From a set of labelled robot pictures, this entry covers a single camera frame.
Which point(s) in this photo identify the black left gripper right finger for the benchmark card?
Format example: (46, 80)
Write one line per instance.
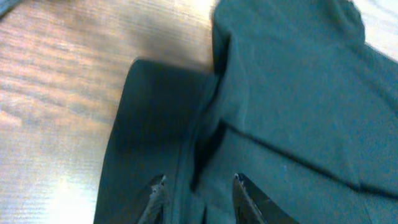
(253, 206)

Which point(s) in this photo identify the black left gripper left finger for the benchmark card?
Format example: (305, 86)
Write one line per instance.
(153, 201)

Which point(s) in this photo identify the black polo shirt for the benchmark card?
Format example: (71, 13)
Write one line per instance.
(297, 102)

